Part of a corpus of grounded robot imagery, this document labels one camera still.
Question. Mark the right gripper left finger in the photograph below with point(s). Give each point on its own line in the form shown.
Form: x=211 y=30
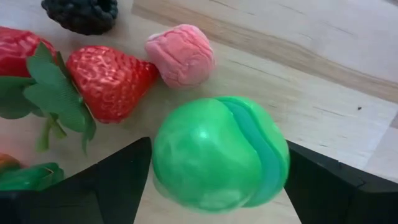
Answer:
x=118 y=186

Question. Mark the green toy cabbage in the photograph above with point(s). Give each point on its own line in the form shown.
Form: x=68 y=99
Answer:
x=205 y=155

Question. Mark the black toy blackberry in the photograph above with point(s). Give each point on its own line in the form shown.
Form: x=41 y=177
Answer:
x=82 y=15

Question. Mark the pink toy raspberry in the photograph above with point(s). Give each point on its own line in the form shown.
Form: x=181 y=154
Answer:
x=182 y=56

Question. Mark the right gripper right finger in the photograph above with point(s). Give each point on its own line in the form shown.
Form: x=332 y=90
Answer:
x=317 y=193

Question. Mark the red toy strawberry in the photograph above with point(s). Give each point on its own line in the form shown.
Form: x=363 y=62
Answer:
x=15 y=53
x=112 y=81

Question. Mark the orange toy carrot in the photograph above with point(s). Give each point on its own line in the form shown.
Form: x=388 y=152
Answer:
x=28 y=179

